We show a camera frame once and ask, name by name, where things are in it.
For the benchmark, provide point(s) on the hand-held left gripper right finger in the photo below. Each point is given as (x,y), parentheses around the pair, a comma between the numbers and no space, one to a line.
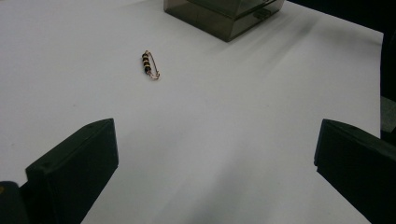
(358,168)

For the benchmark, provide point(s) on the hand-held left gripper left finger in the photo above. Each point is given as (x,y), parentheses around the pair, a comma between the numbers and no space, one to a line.
(71,174)

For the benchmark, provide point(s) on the beaded gold safety pin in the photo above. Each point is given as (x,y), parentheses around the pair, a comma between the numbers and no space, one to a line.
(146,63)

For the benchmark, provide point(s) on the smoky clear drawer box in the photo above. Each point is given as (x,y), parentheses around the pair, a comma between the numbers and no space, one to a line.
(199,15)

